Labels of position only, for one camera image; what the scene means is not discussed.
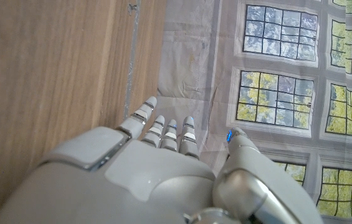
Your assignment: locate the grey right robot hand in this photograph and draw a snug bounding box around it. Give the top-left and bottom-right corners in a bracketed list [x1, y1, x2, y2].
[0, 95, 325, 224]

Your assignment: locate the printed window backdrop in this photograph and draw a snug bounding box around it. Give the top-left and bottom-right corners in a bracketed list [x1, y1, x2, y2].
[155, 0, 352, 224]

